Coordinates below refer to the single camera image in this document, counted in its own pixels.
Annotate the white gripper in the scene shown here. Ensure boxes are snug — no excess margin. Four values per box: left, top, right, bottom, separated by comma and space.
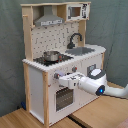
58, 73, 83, 89

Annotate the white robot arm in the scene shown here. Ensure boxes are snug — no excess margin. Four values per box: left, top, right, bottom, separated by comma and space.
59, 69, 128, 99

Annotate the wooden toy kitchen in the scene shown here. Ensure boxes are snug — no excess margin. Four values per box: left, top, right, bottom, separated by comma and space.
22, 2, 105, 127

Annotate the red right oven knob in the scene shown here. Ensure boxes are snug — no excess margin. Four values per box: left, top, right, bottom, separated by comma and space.
71, 66, 78, 73

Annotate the red oven knob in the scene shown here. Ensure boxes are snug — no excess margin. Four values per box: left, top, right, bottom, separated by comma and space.
54, 73, 60, 79
71, 66, 78, 73

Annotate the red left oven knob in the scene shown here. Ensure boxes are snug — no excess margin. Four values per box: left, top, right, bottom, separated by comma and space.
54, 73, 60, 79

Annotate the toy oven door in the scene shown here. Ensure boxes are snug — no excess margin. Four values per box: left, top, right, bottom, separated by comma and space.
56, 87, 74, 111

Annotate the grey toy ice dispenser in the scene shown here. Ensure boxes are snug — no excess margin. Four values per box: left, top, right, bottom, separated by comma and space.
87, 64, 96, 72

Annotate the black toy stovetop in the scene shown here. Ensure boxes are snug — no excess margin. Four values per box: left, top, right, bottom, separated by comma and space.
35, 54, 71, 66

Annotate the grey toy sink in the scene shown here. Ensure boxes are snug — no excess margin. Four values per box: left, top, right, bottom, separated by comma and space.
66, 47, 94, 56

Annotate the silver toy pot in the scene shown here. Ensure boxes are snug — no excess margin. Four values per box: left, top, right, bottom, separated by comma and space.
44, 51, 60, 61

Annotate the black toy faucet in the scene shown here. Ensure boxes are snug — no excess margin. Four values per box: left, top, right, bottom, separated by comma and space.
66, 32, 83, 50

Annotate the grey range hood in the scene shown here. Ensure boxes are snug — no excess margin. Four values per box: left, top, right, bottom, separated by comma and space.
35, 5, 64, 27

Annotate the toy microwave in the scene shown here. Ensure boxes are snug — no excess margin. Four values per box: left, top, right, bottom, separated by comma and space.
67, 3, 90, 21

